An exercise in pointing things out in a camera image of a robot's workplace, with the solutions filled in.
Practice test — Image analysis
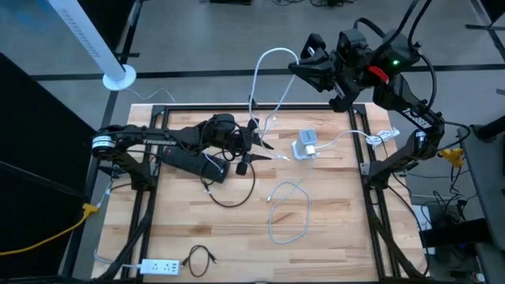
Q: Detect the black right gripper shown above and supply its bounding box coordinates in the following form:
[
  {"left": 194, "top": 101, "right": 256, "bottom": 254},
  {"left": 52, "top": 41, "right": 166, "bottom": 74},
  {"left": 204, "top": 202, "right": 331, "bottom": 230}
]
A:
[{"left": 287, "top": 33, "right": 386, "bottom": 114}]

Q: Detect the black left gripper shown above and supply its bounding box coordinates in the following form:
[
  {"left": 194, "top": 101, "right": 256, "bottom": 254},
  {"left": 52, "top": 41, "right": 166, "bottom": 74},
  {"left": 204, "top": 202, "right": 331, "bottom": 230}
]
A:
[{"left": 204, "top": 113, "right": 275, "bottom": 163}]

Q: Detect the white tower power strip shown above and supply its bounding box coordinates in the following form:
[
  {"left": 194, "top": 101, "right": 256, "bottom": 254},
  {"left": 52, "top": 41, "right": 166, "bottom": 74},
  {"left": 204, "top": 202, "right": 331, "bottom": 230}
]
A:
[{"left": 290, "top": 128, "right": 319, "bottom": 161}]

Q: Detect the black USB cable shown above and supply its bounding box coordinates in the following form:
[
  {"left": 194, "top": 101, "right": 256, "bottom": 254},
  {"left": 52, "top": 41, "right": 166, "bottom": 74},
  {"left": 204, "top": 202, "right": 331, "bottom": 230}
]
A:
[{"left": 199, "top": 150, "right": 256, "bottom": 209}]

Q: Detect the black power strip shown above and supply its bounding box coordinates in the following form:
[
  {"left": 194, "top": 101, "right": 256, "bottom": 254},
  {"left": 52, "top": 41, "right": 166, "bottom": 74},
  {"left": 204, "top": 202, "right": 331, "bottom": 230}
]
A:
[{"left": 160, "top": 144, "right": 232, "bottom": 185}]

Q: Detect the short black cable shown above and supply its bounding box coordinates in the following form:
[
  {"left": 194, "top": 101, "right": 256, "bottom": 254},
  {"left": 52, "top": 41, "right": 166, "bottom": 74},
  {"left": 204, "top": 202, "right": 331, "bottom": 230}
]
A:
[{"left": 181, "top": 244, "right": 219, "bottom": 278}]

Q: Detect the yellow connector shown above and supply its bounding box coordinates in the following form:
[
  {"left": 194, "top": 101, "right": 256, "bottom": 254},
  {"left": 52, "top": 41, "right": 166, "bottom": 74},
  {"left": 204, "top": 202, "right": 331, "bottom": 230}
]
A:
[{"left": 438, "top": 146, "right": 466, "bottom": 169}]

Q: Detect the dark grey cart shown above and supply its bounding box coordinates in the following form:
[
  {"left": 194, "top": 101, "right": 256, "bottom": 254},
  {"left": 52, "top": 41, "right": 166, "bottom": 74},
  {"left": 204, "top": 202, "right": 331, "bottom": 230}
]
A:
[{"left": 457, "top": 116, "right": 505, "bottom": 284}]

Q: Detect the white tower fan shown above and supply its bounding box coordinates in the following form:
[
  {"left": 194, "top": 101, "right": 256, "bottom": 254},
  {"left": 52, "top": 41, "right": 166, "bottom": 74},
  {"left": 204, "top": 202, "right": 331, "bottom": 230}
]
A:
[{"left": 47, "top": 0, "right": 138, "bottom": 92}]

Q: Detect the black floor box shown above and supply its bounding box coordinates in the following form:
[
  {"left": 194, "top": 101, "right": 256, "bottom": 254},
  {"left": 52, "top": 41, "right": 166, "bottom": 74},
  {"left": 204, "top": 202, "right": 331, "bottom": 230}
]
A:
[{"left": 419, "top": 227, "right": 494, "bottom": 249}]

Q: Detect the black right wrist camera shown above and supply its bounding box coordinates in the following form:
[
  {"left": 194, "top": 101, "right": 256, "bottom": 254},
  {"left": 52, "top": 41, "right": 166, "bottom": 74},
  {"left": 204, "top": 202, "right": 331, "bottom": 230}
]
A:
[{"left": 337, "top": 28, "right": 370, "bottom": 60}]

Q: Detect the black aluminium table frame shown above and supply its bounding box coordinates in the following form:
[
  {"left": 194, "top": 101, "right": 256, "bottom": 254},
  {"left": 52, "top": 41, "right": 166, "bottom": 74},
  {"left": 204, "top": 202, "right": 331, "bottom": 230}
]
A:
[{"left": 94, "top": 103, "right": 430, "bottom": 283}]

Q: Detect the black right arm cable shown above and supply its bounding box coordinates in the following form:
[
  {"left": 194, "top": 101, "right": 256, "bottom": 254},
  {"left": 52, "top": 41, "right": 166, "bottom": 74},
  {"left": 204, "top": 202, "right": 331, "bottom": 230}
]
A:
[{"left": 353, "top": 0, "right": 438, "bottom": 115}]

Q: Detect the thin white fan cord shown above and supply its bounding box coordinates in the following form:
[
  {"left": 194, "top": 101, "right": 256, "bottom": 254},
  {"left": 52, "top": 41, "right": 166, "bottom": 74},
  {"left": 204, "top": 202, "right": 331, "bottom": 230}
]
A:
[{"left": 125, "top": 88, "right": 178, "bottom": 104}]

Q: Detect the thin white cable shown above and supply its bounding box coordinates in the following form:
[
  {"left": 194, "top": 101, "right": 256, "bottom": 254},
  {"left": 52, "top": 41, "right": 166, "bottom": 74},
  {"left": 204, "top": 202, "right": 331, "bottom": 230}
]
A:
[{"left": 95, "top": 179, "right": 115, "bottom": 209}]

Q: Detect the white flat strip cord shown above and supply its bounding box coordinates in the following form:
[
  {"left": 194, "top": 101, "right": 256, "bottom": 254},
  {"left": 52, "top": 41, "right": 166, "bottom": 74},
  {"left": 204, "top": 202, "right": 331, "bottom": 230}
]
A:
[{"left": 93, "top": 248, "right": 143, "bottom": 270}]

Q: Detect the yellow cable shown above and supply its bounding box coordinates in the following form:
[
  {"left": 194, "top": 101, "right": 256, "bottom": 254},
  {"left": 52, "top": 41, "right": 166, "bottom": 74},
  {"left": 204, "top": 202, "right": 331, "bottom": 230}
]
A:
[{"left": 0, "top": 202, "right": 100, "bottom": 257}]

